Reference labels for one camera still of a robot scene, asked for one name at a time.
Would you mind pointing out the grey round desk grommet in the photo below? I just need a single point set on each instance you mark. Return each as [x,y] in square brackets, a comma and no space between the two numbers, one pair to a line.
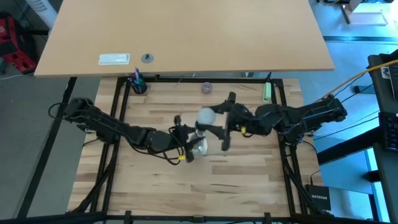
[147,58]

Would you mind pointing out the black mesh pen cup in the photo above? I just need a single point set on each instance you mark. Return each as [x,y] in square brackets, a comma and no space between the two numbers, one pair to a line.
[138,88]

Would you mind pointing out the black aluminium table frame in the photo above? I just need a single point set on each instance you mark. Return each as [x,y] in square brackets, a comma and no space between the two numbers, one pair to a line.
[217,80]

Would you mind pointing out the tan wooden desk top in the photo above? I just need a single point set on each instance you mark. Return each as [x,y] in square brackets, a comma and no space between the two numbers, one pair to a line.
[186,31]

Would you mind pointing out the white lightbulb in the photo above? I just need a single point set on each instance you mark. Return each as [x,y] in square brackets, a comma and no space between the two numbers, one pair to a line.
[207,115]

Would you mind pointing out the purple pen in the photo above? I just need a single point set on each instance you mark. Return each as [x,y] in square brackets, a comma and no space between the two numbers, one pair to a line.
[137,72]

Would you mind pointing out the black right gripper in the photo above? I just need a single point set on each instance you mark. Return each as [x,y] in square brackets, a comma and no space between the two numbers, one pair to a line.
[239,119]

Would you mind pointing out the white rectangular desk cover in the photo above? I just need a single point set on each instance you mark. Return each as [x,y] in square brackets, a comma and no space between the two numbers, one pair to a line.
[114,59]

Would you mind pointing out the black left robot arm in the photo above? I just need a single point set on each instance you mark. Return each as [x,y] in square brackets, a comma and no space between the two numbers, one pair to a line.
[105,124]

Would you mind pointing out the mint green stapler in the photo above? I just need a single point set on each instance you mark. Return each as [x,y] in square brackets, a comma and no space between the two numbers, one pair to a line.
[266,92]

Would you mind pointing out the black keyboard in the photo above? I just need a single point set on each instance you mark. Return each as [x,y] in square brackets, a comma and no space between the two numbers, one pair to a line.
[388,130]

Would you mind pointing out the black office desk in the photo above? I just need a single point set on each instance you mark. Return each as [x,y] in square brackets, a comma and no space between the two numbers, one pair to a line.
[385,186]

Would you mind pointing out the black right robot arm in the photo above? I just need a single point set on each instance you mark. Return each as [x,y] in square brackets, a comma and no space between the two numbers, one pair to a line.
[304,115]

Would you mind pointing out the small black power adapter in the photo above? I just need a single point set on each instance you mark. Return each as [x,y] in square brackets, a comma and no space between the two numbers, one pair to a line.
[359,89]

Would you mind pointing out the red tool case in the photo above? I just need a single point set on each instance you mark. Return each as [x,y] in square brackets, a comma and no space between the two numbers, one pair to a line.
[18,59]

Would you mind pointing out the white shelf board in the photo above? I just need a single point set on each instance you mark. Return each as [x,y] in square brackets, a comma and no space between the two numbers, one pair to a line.
[367,18]

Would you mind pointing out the black Netgear router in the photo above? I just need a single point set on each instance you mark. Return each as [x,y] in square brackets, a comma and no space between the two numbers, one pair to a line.
[318,197]

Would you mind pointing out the black floor strip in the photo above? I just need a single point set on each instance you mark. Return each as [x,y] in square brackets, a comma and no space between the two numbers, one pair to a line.
[46,149]

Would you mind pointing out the white cylinder roll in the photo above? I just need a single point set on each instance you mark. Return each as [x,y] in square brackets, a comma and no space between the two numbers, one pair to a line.
[40,9]

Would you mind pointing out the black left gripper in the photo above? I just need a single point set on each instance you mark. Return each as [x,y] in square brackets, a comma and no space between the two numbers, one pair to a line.
[164,141]

